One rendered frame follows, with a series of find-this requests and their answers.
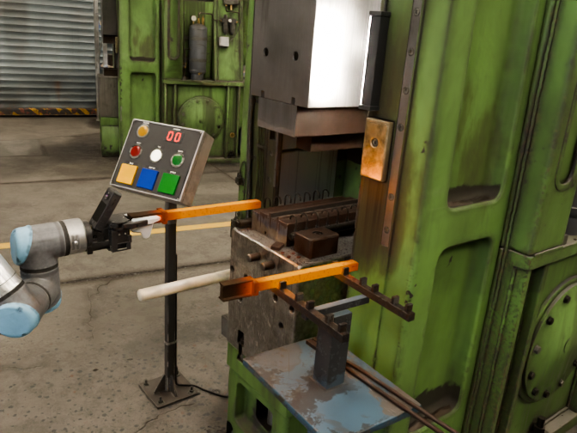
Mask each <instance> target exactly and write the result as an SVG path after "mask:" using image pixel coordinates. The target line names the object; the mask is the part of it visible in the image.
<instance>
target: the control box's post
mask: <svg viewBox="0 0 577 433"><path fill-rule="evenodd" d="M172 209H177V205H176V204H173V203H169V202H166V201H165V210H172ZM176 223H177V219H175V220H168V221H167V224H165V284H167V283H171V282H175V281H176ZM165 341H166V342H167V343H171V342H173V341H175V294H171V295H168V296H165ZM174 352H175V344H172V345H165V352H164V374H166V376H167V391H169V376H170V375H173V380H174Z"/></svg>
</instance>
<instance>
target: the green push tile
mask: <svg viewBox="0 0 577 433"><path fill-rule="evenodd" d="M179 179H180V176H178V175H175V174H168V173H163V175H162V177H161V182H160V185H159V187H158V189H157V192H162V193H165V194H169V195H173V196H174V194H175V192H176V189H177V186H178V184H179Z"/></svg>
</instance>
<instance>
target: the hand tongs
mask: <svg viewBox="0 0 577 433"><path fill-rule="evenodd" d="M306 344H307V345H309V346H310V347H312V348H313V349H315V350H316V344H317V337H314V338H312V339H308V340H307V341H306ZM347 364H348V365H349V366H351V367H353V368H355V369H357V370H359V371H360V372H362V373H363V374H364V375H366V376H367V377H369V378H370V379H372V380H373V381H375V382H377V383H378V384H380V385H381V386H382V387H383V388H385V389H386V390H388V391H389V392H391V393H393V394H394V395H396V396H397V397H399V398H400V399H401V400H403V401H404V402H406V403H407V404H409V405H410V406H412V407H414V408H415V409H417V410H418V411H419V412H421V413H422V414H423V415H425V416H426V417H428V418H430V419H431V420H433V421H434V422H436V423H437V424H438V425H440V426H441V427H443V428H444V429H446V430H448V431H449V432H451V433H459V432H458V431H456V430H455V429H454V428H452V427H451V426H449V425H448V424H446V423H444V422H443V421H441V420H440V419H438V418H437V417H436V416H434V415H433V414H431V413H430V412H428V411H426V410H425V409H423V408H422V407H420V406H419V405H417V404H416V403H414V402H413V401H411V400H410V399H408V398H406V397H405V396H403V395H402V394H401V393H399V392H398V391H396V390H395V389H393V388H392V387H390V386H388V385H387V384H385V383H384V382H383V381H381V380H380V379H378V378H377V377H375V376H374V375H372V374H370V373H369V372H367V371H366V370H365V369H363V368H362V367H360V366H358V365H357V364H355V363H352V362H351V361H349V360H347V361H346V368H345V369H346V370H347V371H349V372H350V373H351V374H352V375H353V376H355V377H356V378H358V379H359V380H360V381H362V382H364V383H365V384H367V385H368V386H370V387H371V388H372V389H373V390H375V391H376V392H378V393H379V394H381V395H382V396H384V397H385V398H387V399H388V400H390V401H391V402H392V403H393V404H395V405H396V406H398V407H400V408H401V409H402V410H404V411H405V412H407V413H409V414H410V415H411V416H412V417H414V418H415V419H417V420H418V421H420V422H421V423H423V424H425V425H426V426H427V427H429V428H430V429H431V430H433V431H434V432H436V433H445V432H443V431H442V430H440V429H439V428H437V427H436V426H434V425H433V424H431V423H430V422H429V421H427V420H426V419H424V418H422V417H421V416H420V415H418V414H417V413H415V412H413V411H412V410H411V409H410V408H408V407H407V406H405V405H404V404H402V403H401V402H399V401H398V400H396V399H394V398H393V397H392V396H391V395H389V394H388V393H386V392H385V391H383V390H382V389H380V388H379V387H377V386H375V385H374V384H373V383H372V382H370V381H369V380H367V379H366V378H364V377H363V376H361V375H359V374H358V373H356V372H355V371H354V370H353V369H352V368H350V367H349V366H348V365H347Z"/></svg>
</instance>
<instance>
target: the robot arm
mask: <svg viewBox="0 0 577 433"><path fill-rule="evenodd" d="M121 197H122V194H121V193H120V192H119V191H117V190H116V189H114V188H111V187H108V188H107V190H106V192H105V194H104V196H103V198H102V200H101V201H100V203H99V205H98V207H97V208H96V210H95V212H94V214H93V215H92V217H91V219H90V221H89V222H88V221H82V220H81V219H80V218H72V219H67V220H62V221H58V222H53V223H42V224H36V225H31V226H30V225H27V226H25V227H21V228H17V229H14V230H13V231H12V233H11V236H10V249H11V257H12V260H13V262H14V264H15V265H18V266H20V275H21V277H19V276H18V275H17V274H16V273H15V271H14V270H13V269H12V267H11V266H10V265H9V264H8V262H7V261H6V260H5V259H4V257H3V256H2V255H1V254H0V333H1V334H2V335H4V336H6V337H9V338H21V337H24V336H26V335H28V334H29V333H30V332H31V331H32V330H33V329H34V328H35V327H36V326H37V325H38V324H39V321H40V320H41V318H42V317H43V315H44V314H47V313H50V312H52V311H53V310H54V309H56V308H58V307H59V305H60V303H61V298H62V290H61V288H60V278H59V268H58V257H63V256H67V255H71V254H75V253H83V252H87V254H93V251H96V250H101V249H107V250H108V251H111V252H112V253H115V252H119V251H124V250H128V249H131V242H132V239H131V234H130V230H131V231H132V232H133V233H141V235H142V237H143V238H149V237H150V234H151V230H152V227H153V223H155V222H158V221H160V220H161V217H160V216H145V217H138V218H132V220H131V221H130V219H129V217H128V216H127V213H133V212H122V213H118V214H113V211H114V209H115V208H116V206H117V204H118V202H119V200H120V199H121ZM90 226H91V227H90ZM110 246H111V248H110ZM125 247H127V248H125ZM120 248H123V249H120ZM118 249H119V250H118Z"/></svg>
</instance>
